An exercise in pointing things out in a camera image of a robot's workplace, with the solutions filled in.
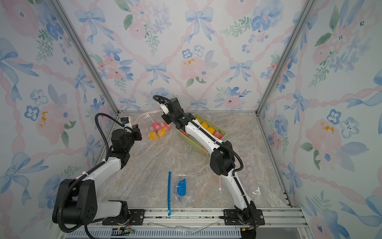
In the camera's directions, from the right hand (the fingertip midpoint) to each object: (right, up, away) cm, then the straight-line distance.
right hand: (167, 110), depth 89 cm
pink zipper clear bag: (-12, -16, +5) cm, 21 cm away
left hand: (-16, -9, -4) cm, 19 cm away
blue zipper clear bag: (+10, -43, -13) cm, 46 cm away
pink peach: (-7, -10, +3) cm, 13 cm away
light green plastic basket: (+18, -21, +3) cm, 28 cm away
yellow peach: (-5, -14, +9) cm, 17 cm away
